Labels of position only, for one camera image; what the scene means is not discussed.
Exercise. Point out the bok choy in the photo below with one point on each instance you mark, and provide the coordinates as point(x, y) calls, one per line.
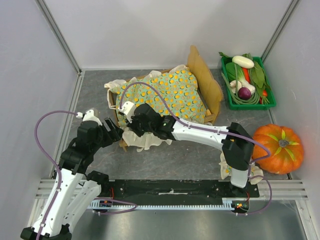
point(235, 72)

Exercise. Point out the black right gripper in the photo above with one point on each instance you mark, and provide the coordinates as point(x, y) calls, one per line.
point(135, 120)

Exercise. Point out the green long beans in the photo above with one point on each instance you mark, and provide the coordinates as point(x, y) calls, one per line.
point(254, 100)

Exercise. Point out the white eggplant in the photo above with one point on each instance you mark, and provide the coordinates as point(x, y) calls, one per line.
point(243, 62)

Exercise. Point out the green spinach leaves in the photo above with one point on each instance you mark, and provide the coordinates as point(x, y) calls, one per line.
point(257, 74)

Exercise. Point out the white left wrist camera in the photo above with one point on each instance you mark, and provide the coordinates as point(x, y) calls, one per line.
point(91, 114)

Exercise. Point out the purple onion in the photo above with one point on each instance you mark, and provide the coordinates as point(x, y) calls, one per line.
point(244, 93)

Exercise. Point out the green plastic crate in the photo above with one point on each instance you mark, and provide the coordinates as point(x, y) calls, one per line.
point(265, 103)

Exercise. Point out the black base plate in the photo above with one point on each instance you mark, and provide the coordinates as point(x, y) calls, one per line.
point(175, 192)

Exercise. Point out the small lemon print pillow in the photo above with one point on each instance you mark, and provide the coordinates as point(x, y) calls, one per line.
point(226, 167)

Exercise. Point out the wooden pet bed frame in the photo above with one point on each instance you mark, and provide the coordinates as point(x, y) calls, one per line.
point(209, 90)

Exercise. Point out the lemon print cushion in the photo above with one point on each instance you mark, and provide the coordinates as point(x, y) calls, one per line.
point(179, 89)

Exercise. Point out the white mushroom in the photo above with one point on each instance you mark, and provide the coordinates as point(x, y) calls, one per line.
point(233, 85)

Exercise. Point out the orange carrot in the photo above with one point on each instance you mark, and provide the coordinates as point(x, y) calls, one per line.
point(246, 75)

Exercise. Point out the white cable duct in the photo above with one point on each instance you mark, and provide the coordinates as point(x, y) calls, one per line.
point(103, 204)

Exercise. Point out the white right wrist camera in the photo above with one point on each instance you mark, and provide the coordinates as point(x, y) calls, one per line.
point(128, 110)

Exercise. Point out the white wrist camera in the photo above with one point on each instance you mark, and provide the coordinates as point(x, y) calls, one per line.
point(128, 110)
point(91, 114)

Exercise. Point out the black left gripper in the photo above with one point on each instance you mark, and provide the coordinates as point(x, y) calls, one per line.
point(117, 131)

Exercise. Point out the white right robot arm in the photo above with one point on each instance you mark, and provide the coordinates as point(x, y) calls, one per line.
point(234, 142)

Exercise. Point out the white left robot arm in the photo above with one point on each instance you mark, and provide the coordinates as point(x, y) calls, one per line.
point(73, 190)

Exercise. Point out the orange pumpkin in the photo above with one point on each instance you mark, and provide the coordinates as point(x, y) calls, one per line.
point(285, 147)

